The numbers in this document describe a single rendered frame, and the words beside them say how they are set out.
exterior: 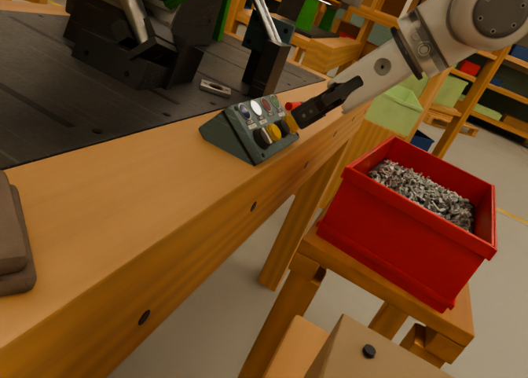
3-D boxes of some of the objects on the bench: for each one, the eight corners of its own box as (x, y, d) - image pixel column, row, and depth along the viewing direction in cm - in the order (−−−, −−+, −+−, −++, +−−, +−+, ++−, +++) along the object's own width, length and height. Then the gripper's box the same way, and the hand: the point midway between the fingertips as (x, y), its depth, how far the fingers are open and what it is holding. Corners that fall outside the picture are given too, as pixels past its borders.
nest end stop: (152, 68, 63) (178, 53, 62) (128, 60, 57) (157, 43, 56) (149, 61, 63) (175, 45, 62) (125, 52, 57) (154, 35, 56)
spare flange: (229, 92, 74) (230, 88, 73) (229, 98, 70) (230, 94, 70) (200, 82, 73) (201, 78, 72) (199, 89, 69) (199, 84, 69)
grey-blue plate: (272, 93, 84) (297, 27, 78) (268, 94, 83) (294, 26, 77) (234, 75, 86) (255, 9, 80) (230, 75, 85) (251, 8, 79)
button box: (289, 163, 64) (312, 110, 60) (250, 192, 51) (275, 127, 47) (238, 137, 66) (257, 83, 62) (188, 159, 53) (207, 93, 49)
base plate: (324, 85, 124) (327, 78, 124) (-75, 212, 28) (-76, 188, 27) (212, 34, 134) (214, 27, 133) (-369, -2, 38) (-376, -25, 37)
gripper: (405, 24, 56) (299, 93, 65) (394, 17, 43) (264, 104, 52) (430, 71, 57) (322, 132, 66) (427, 78, 44) (293, 153, 53)
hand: (308, 113), depth 58 cm, fingers closed
